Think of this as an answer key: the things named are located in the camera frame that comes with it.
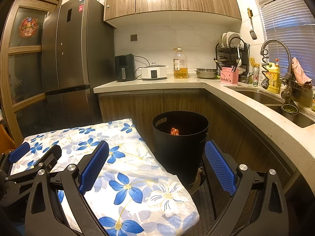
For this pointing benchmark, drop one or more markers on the white window blinds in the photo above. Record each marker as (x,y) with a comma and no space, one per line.
(288,24)

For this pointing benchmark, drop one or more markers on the yellow detergent bottle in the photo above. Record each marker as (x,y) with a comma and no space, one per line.
(273,80)

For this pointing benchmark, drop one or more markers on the white electric cooker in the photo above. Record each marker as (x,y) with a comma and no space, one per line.
(154,73)

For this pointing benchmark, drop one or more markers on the hanging metal spatula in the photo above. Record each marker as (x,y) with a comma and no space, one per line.
(253,34)

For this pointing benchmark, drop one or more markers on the dark wall socket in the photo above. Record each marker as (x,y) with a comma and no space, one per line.
(134,37)

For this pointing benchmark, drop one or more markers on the dark steel refrigerator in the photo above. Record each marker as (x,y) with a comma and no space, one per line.
(76,46)

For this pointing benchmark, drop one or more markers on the wooden wall cabinets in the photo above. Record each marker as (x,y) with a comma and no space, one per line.
(172,0)

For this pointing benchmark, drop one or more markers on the steel kitchen faucet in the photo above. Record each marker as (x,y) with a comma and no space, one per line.
(273,41)

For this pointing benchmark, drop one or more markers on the cooking oil bottle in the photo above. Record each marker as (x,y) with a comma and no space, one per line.
(180,66)

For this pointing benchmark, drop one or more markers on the red round door decoration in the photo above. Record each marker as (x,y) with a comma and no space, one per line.
(28,27)

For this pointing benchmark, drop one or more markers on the stainless steel sink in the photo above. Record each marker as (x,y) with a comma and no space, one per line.
(258,97)

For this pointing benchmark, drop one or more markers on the black air fryer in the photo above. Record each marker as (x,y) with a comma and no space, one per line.
(124,67)

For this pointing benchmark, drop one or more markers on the black round waste bin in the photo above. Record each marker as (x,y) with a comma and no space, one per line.
(179,157)

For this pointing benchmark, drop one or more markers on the white plate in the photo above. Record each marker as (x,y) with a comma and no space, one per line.
(222,39)
(233,36)

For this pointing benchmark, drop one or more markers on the silver drink can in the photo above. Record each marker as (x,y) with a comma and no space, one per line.
(256,77)

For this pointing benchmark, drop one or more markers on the stainless steel basin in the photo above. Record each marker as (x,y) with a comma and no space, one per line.
(206,73)

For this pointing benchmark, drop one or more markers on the orange chair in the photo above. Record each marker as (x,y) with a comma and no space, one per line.
(6,137)

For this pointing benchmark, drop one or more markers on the white ladle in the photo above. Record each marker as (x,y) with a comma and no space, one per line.
(239,55)

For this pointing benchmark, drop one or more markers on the pink utensil holder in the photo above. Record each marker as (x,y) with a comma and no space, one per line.
(228,77)

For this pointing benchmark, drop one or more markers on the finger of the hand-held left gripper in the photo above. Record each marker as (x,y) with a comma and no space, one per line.
(50,156)
(19,152)

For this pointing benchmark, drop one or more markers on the blue floral tablecloth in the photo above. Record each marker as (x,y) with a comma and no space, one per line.
(137,177)

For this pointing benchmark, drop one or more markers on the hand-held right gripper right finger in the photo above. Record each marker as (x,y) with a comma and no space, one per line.
(220,169)

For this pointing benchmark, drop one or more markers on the red plastic bag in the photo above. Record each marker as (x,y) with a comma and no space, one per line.
(174,131)

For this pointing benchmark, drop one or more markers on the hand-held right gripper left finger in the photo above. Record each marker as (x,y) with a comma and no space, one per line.
(94,167)

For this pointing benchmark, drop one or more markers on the pink dish cloth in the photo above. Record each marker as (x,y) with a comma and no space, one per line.
(300,71)

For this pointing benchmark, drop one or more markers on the sink strainer basket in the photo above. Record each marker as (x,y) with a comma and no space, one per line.
(290,109)

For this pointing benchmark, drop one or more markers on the wooden door with glass panes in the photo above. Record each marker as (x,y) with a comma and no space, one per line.
(24,64)

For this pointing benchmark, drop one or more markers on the black dish rack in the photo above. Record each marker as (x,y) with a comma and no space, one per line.
(225,54)

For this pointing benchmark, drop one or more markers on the yellow scrubber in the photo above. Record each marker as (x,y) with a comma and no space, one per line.
(252,62)

